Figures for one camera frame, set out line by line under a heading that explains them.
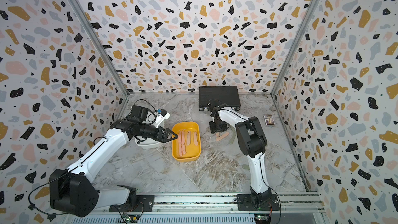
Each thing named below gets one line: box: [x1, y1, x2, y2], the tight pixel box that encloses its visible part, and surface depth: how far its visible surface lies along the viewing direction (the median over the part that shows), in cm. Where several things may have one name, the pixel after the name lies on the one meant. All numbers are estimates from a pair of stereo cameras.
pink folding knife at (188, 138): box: [186, 131, 191, 146], surface depth 97 cm
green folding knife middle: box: [229, 129, 237, 145], surface depth 99 cm
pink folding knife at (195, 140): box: [193, 131, 198, 146], surface depth 97 cm
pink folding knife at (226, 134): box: [216, 131, 230, 142], surface depth 99 cm
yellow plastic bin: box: [171, 121, 202, 162], surface depth 95 cm
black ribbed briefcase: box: [197, 86, 241, 111], surface depth 121 cm
